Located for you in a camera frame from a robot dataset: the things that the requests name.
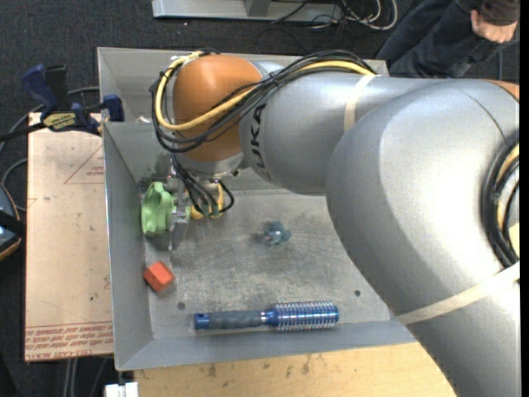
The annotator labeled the person's hand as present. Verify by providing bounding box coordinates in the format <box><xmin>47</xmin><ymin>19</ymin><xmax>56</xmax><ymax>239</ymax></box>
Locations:
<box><xmin>469</xmin><ymin>8</ymin><xmax>519</xmax><ymax>45</ymax></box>

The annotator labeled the person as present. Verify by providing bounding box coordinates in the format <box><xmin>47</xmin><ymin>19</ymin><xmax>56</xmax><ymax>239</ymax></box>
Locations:
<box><xmin>374</xmin><ymin>0</ymin><xmax>521</xmax><ymax>80</ymax></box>

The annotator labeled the brown cardboard board red print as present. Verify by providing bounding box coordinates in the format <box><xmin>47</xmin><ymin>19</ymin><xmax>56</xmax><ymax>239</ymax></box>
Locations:
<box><xmin>23</xmin><ymin>112</ymin><xmax>115</xmax><ymax>363</ymax></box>

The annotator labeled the orange-red block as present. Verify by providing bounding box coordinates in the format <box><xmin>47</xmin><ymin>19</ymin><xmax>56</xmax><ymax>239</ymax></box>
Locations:
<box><xmin>142</xmin><ymin>261</ymin><xmax>176</xmax><ymax>294</ymax></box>

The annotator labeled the blue hairbrush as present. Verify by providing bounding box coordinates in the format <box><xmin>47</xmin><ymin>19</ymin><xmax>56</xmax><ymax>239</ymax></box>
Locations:
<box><xmin>193</xmin><ymin>300</ymin><xmax>341</xmax><ymax>332</ymax></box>

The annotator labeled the black cylinder on white bracket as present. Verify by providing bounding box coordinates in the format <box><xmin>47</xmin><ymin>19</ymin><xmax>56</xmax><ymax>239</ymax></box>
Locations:
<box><xmin>211</xmin><ymin>168</ymin><xmax>241</xmax><ymax>183</ymax></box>

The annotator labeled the small grey-blue object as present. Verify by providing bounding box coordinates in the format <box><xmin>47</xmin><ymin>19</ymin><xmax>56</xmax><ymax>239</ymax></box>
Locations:
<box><xmin>262</xmin><ymin>220</ymin><xmax>293</xmax><ymax>246</ymax></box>

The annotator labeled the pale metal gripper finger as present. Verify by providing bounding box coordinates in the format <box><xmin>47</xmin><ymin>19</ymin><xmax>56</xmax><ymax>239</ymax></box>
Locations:
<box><xmin>168</xmin><ymin>218</ymin><xmax>191</xmax><ymax>252</ymax></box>

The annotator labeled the grey metal bin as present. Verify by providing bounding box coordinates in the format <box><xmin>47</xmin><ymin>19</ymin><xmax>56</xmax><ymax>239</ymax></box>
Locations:
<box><xmin>97</xmin><ymin>46</ymin><xmax>418</xmax><ymax>372</ymax></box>

